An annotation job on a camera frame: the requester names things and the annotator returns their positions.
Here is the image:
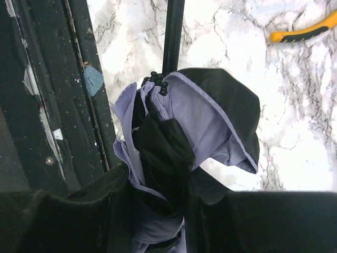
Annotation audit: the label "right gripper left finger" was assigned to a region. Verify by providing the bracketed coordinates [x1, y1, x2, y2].
[1, 163, 132, 252]

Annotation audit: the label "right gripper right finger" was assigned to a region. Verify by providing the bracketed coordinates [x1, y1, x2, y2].
[185, 168, 336, 252]

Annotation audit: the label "lilac umbrella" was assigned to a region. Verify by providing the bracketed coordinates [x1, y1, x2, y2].
[113, 68, 260, 252]

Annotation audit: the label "yellow black needle-nose pliers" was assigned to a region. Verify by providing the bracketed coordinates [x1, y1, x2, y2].
[269, 10, 336, 43]

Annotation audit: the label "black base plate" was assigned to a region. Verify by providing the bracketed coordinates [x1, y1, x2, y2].
[1, 1, 117, 197]

